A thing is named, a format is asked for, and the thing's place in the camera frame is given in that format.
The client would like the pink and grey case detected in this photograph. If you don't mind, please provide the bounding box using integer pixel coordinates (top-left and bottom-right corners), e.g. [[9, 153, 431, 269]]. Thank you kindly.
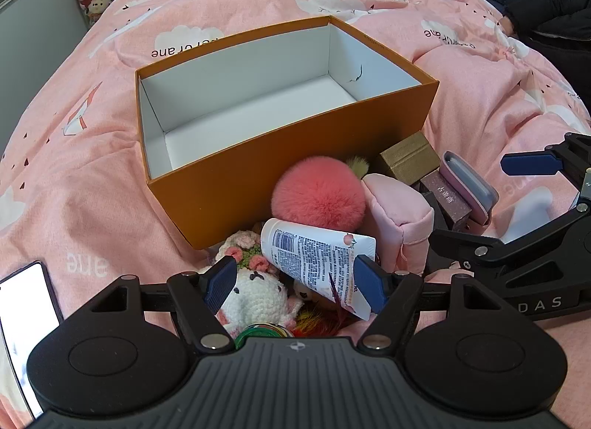
[[441, 150, 499, 227]]

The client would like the gold cardboard box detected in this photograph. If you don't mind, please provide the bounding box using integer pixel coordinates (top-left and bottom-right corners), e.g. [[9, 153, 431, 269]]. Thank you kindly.
[[379, 131, 441, 185]]

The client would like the orange cardboard box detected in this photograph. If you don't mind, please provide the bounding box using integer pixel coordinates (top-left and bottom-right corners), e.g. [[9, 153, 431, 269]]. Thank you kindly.
[[135, 14, 439, 249]]

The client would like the pink fluffy pompom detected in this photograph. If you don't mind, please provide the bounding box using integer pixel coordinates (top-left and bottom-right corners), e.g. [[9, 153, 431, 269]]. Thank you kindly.
[[271, 157, 368, 233]]

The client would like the white crochet doll with flowers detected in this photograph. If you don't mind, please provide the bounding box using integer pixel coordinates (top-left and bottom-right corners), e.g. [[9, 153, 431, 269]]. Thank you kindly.
[[198, 230, 305, 337]]

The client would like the tan fluffy tuft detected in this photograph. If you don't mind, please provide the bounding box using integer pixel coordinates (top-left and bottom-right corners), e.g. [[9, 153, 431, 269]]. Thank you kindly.
[[345, 156, 370, 179]]

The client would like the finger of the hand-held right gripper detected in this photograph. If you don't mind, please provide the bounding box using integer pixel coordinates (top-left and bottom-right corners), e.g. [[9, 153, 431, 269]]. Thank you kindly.
[[429, 206, 591, 269], [501, 132, 591, 192]]

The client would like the maroon cardboard box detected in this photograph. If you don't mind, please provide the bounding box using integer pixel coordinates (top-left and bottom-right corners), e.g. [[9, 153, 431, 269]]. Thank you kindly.
[[419, 170, 474, 222]]

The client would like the pink printed blanket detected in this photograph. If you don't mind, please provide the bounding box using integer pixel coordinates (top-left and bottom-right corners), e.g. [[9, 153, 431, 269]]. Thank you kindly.
[[0, 0, 591, 429]]

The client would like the red feather shuttlecock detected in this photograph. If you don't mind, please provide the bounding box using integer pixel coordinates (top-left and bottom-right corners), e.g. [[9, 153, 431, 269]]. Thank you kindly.
[[233, 272, 356, 349]]

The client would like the smartphone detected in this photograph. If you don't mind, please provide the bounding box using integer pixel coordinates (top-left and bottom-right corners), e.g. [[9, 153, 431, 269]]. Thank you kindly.
[[0, 260, 65, 421]]

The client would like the white lotion tube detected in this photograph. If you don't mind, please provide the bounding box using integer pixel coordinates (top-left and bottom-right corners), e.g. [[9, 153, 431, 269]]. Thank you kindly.
[[260, 218, 377, 321]]

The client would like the pink fabric pouch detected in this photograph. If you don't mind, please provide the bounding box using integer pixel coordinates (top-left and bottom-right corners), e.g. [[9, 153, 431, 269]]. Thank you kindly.
[[362, 173, 435, 275]]

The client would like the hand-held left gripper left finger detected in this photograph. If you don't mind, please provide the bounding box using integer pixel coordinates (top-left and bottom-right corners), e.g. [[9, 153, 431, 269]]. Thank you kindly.
[[92, 255, 238, 353]]

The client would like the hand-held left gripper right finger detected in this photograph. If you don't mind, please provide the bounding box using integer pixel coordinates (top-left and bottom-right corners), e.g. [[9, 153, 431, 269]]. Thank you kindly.
[[353, 254, 502, 351]]

